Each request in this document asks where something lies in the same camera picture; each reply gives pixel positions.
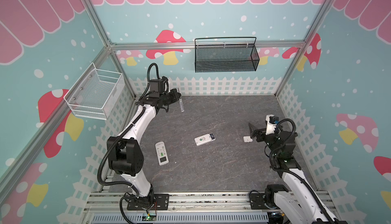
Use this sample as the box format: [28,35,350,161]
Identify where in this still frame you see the white wire wall basket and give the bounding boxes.
[64,63,125,120]

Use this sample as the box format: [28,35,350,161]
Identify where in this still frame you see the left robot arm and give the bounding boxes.
[97,63,181,209]

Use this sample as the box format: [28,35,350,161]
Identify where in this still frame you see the black mesh wall basket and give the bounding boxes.
[194,37,260,73]

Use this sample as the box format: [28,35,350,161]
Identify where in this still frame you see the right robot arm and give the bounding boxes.
[248,115,343,224]

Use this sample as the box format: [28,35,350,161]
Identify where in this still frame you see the aluminium frame post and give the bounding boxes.
[81,0,136,99]

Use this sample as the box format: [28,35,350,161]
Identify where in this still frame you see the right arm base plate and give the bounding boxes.
[248,191,276,210]

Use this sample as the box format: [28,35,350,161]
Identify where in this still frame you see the white remote with batteries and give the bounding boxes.
[194,133,215,146]

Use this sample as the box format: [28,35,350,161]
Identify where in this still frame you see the white battery cover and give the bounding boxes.
[243,136,253,143]

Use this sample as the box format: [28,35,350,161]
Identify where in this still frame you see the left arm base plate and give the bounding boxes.
[127,193,170,211]

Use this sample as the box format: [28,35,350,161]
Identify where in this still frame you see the white remote with green buttons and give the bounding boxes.
[155,142,169,166]

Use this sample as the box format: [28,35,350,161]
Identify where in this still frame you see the clear handle screwdriver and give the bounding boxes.
[177,88,185,113]

